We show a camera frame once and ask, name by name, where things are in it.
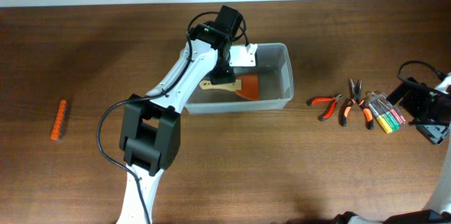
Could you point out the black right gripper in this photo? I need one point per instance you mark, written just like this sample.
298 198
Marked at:
435 133

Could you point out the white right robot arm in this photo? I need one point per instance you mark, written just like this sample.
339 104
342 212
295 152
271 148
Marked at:
436 210

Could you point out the clear plastic container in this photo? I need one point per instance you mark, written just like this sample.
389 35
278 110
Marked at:
275 79

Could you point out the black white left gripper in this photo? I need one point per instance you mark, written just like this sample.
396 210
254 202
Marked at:
224 72

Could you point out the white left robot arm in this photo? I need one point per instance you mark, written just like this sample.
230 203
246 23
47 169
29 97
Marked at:
150 133

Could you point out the orange perforated plastic bar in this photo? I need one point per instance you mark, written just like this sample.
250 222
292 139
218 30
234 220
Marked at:
59 120

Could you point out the orange scraper wooden handle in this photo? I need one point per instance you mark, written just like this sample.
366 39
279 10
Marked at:
245 86

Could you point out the clear screwdriver set case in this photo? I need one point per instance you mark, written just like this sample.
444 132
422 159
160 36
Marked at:
388 116

